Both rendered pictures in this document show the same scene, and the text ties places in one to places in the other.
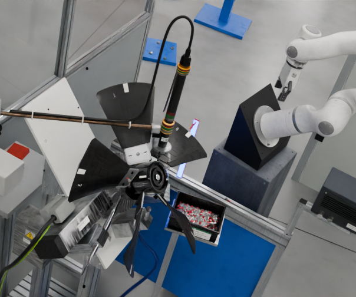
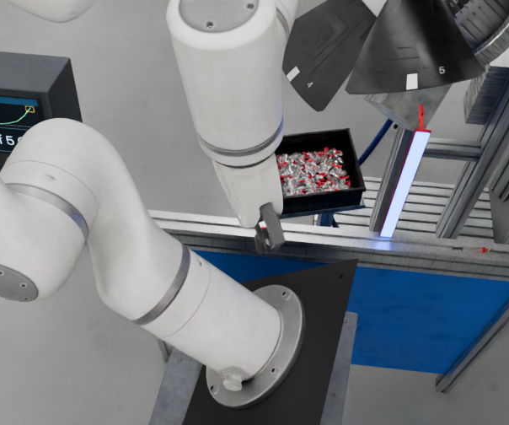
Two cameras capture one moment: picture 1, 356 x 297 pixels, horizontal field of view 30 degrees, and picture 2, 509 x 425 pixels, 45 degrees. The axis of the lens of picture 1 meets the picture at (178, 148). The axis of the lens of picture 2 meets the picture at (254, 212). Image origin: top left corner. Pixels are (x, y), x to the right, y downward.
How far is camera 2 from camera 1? 2.94 m
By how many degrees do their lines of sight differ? 82
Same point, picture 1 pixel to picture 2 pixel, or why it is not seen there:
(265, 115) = (271, 321)
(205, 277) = not seen: hidden behind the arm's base
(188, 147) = (389, 56)
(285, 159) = (170, 391)
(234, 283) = not seen: hidden behind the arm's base
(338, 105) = (42, 157)
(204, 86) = not seen: outside the picture
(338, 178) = (33, 73)
